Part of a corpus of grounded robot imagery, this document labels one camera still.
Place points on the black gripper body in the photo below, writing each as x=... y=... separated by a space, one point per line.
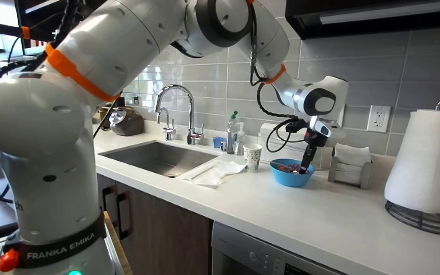
x=316 y=137

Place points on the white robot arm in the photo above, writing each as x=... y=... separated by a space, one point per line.
x=47 y=115

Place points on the colourful cereal pieces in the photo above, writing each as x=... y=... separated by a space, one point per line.
x=288 y=169

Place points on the blue bowl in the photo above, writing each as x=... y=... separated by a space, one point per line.
x=290 y=179

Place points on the white paper coffee cup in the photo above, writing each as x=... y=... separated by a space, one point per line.
x=253 y=155

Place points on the napkin holder with napkins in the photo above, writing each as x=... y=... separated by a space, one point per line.
x=351 y=166

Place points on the white electrical outlet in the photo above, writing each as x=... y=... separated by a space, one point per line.
x=378 y=118

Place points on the dish soap bottle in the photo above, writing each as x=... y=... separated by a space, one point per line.
x=235 y=133

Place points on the white cloth on counter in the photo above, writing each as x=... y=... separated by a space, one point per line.
x=215 y=172

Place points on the blue sponge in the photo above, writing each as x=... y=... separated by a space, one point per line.
x=221 y=143

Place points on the white paper towel roll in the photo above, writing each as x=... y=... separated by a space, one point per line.
x=415 y=179

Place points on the black range hood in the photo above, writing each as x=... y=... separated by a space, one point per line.
x=316 y=19

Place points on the stainless dishwasher control panel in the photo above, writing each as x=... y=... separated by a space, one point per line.
x=236 y=253

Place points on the stainless steel sink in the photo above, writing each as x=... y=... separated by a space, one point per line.
x=160 y=158

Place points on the wooden cabinet door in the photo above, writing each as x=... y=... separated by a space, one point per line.
x=157 y=236

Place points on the dark object behind sink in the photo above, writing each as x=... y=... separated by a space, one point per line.
x=125 y=121

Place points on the black wire towel holder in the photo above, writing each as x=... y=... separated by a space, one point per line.
x=415 y=219

